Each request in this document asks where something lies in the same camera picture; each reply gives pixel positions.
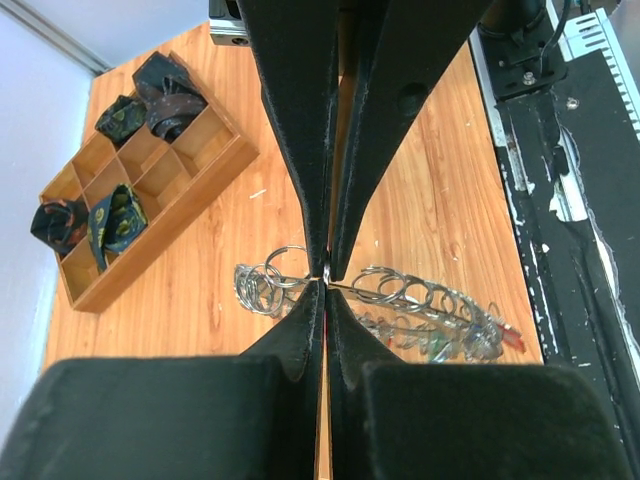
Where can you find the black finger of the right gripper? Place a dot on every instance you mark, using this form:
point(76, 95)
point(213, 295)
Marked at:
point(401, 48)
point(294, 44)

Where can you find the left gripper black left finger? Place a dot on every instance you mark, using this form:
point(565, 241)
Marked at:
point(249, 416)

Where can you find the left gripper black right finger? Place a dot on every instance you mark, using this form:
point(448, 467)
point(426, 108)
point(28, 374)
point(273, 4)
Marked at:
point(391, 419)

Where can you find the metal key ring disc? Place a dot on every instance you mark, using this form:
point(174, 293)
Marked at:
point(402, 311)

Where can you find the dark blue dotted tie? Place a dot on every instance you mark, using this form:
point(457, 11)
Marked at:
point(171, 98)

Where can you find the wooden compartment tray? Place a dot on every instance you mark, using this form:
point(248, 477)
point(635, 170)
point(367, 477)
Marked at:
point(175, 182)

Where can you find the dark green floral tie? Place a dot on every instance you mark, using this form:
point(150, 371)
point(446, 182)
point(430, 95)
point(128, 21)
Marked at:
point(122, 119)

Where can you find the dark green patterned tie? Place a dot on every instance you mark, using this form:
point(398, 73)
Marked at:
point(115, 223)

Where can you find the black orange rolled tie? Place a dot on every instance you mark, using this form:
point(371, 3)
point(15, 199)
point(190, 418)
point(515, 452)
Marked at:
point(60, 224)

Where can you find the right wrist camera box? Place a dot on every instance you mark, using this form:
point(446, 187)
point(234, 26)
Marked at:
point(227, 27)

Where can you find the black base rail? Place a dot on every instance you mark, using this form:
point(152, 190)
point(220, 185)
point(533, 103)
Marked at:
point(563, 108)

